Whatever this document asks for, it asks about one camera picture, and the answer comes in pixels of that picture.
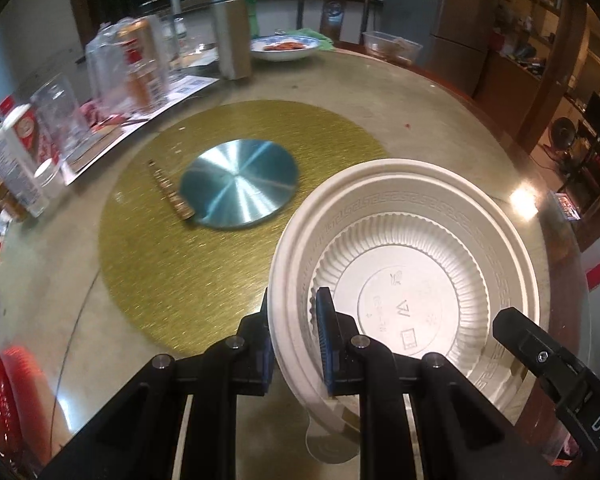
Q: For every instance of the dark wooden chair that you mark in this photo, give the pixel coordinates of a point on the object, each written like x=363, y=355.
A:
x=332, y=15

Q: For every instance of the gold glitter round placemat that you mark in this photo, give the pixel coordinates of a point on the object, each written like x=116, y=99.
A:
x=180, y=280

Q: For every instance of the red white liquor bottle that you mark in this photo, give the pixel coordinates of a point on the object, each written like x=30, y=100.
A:
x=27, y=125

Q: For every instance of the fried food pieces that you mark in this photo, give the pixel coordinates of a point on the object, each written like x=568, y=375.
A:
x=282, y=46

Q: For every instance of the brown jar gold lid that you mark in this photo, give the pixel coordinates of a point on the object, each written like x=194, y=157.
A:
x=7, y=207

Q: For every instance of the white lotion tube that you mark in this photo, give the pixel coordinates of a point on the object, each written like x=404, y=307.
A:
x=12, y=170

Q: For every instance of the round silver metal disc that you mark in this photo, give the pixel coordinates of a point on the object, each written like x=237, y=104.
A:
x=240, y=185

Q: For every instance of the gold ornate strip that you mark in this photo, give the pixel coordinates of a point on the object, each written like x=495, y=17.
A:
x=170, y=192

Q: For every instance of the steel thermos flask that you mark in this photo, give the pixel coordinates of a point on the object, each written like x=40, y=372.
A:
x=232, y=35

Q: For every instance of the blue white ceramic plate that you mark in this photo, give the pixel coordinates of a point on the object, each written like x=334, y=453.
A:
x=285, y=55

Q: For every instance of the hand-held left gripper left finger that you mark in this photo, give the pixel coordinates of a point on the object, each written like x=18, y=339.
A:
x=266, y=360

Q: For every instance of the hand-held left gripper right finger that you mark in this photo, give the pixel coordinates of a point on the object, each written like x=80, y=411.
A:
x=325, y=345

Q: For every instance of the floor fan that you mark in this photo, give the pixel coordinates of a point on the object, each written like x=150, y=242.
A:
x=562, y=134

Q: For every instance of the printed paper leaflet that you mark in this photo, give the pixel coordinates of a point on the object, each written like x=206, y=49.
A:
x=190, y=85

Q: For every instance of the green cloth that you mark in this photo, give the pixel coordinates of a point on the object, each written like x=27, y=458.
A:
x=325, y=42

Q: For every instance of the square liquor bottle red cap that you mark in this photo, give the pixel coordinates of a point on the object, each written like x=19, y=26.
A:
x=140, y=32

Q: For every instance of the small white pill bottle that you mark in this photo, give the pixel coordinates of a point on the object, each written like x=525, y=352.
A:
x=47, y=177

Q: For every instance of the clear plastic container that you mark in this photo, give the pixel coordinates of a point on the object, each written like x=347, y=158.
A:
x=392, y=46

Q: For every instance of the clear glass mug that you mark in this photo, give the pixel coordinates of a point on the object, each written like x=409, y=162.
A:
x=60, y=115

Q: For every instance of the grey refrigerator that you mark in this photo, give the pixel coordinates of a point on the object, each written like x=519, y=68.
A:
x=460, y=10

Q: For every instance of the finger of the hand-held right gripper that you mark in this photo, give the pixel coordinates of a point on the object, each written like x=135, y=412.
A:
x=535, y=347

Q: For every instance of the clear plastic bag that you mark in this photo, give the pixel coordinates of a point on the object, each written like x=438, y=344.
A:
x=102, y=70

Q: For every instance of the worn book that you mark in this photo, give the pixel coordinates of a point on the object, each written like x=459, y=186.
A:
x=100, y=142

